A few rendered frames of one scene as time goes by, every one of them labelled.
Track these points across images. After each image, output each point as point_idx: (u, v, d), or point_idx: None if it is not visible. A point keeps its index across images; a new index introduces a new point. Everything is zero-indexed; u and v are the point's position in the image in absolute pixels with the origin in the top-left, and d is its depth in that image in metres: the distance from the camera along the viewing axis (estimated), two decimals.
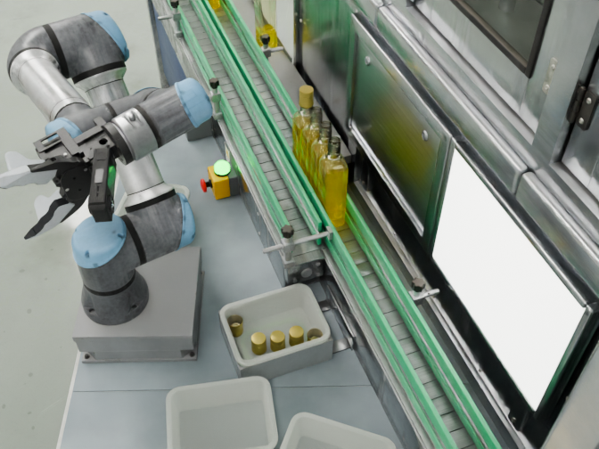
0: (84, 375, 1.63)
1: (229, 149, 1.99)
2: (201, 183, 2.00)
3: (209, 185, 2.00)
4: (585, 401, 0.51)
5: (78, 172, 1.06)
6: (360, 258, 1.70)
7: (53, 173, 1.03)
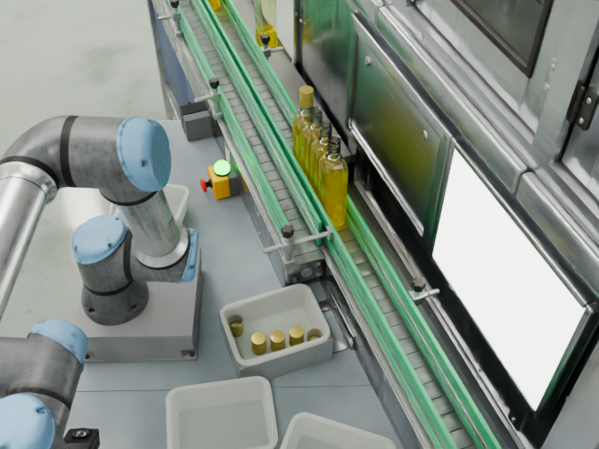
0: (84, 375, 1.63)
1: (229, 149, 1.99)
2: (201, 183, 2.00)
3: (209, 185, 2.00)
4: (585, 401, 0.51)
5: None
6: (360, 258, 1.70)
7: None
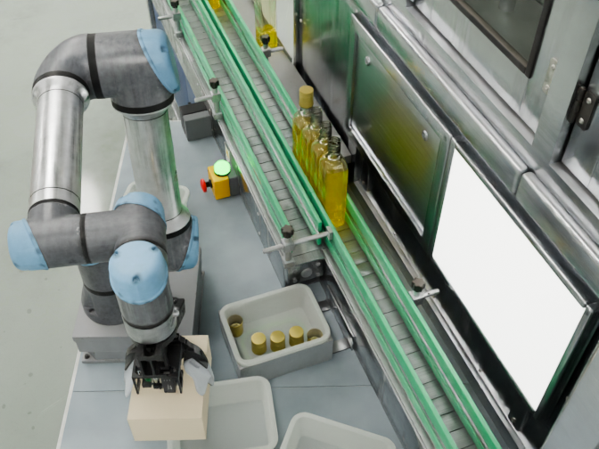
0: (84, 375, 1.63)
1: (229, 149, 1.99)
2: (201, 183, 2.00)
3: (209, 185, 2.00)
4: (585, 401, 0.51)
5: None
6: (360, 258, 1.70)
7: None
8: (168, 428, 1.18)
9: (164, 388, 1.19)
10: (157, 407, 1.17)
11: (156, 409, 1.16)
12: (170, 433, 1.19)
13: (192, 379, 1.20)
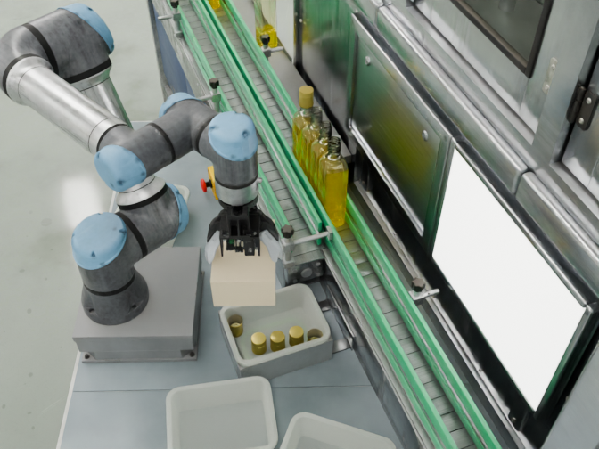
0: (84, 375, 1.63)
1: None
2: (201, 183, 2.00)
3: (209, 185, 2.00)
4: (585, 401, 0.51)
5: None
6: (360, 258, 1.70)
7: None
8: (243, 293, 1.36)
9: (240, 259, 1.37)
10: (235, 273, 1.35)
11: (234, 275, 1.35)
12: (245, 297, 1.37)
13: (263, 253, 1.38)
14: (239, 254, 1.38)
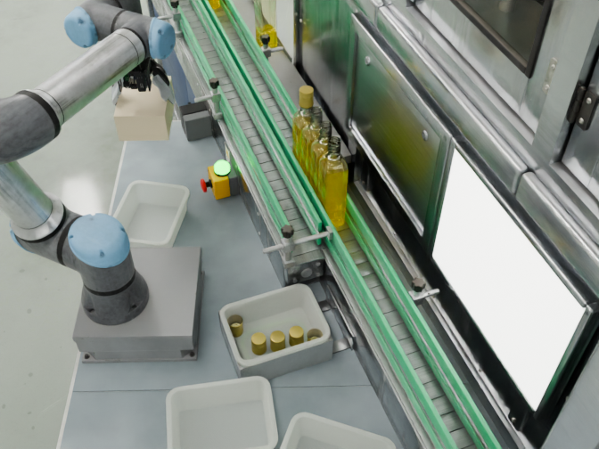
0: (84, 375, 1.63)
1: (229, 149, 1.99)
2: (201, 183, 2.00)
3: (209, 185, 2.00)
4: (585, 401, 0.51)
5: None
6: (360, 258, 1.70)
7: (158, 73, 1.70)
8: (142, 127, 1.71)
9: (139, 102, 1.72)
10: (134, 110, 1.70)
11: (133, 111, 1.69)
12: (143, 132, 1.72)
13: (158, 97, 1.73)
14: (139, 98, 1.73)
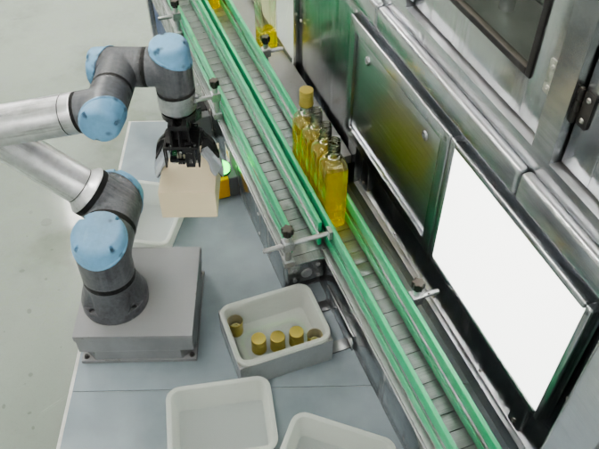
0: (84, 375, 1.63)
1: (229, 149, 1.99)
2: None
3: None
4: (585, 401, 0.51)
5: None
6: (360, 258, 1.70)
7: (207, 143, 1.52)
8: (188, 204, 1.53)
9: (185, 175, 1.55)
10: (180, 185, 1.52)
11: (179, 187, 1.52)
12: (190, 208, 1.54)
13: (206, 169, 1.56)
14: (185, 170, 1.56)
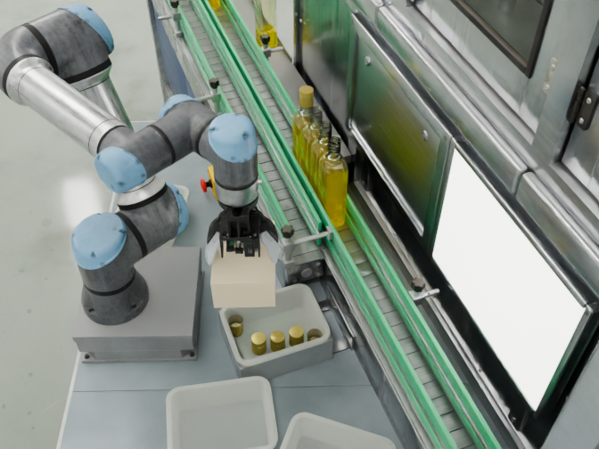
0: (84, 375, 1.63)
1: None
2: (201, 183, 2.00)
3: (209, 185, 2.00)
4: (585, 401, 0.51)
5: None
6: (360, 258, 1.70)
7: None
8: (243, 294, 1.36)
9: (240, 261, 1.38)
10: (235, 274, 1.35)
11: (234, 276, 1.35)
12: (245, 298, 1.37)
13: (263, 254, 1.39)
14: (239, 255, 1.38)
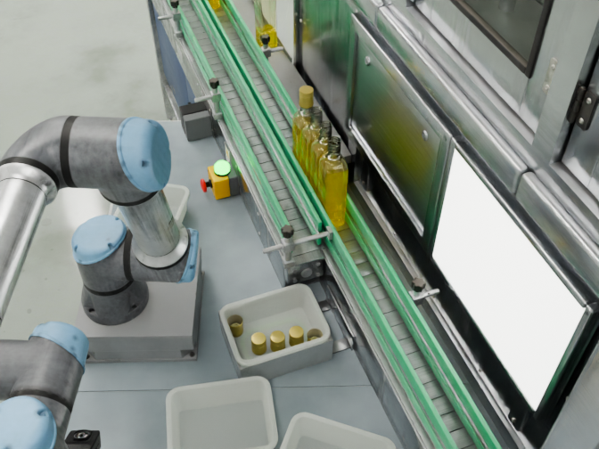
0: (84, 375, 1.63)
1: (229, 149, 1.99)
2: (201, 183, 2.00)
3: (209, 185, 2.00)
4: (585, 401, 0.51)
5: None
6: (360, 258, 1.70)
7: None
8: None
9: None
10: None
11: None
12: None
13: None
14: None
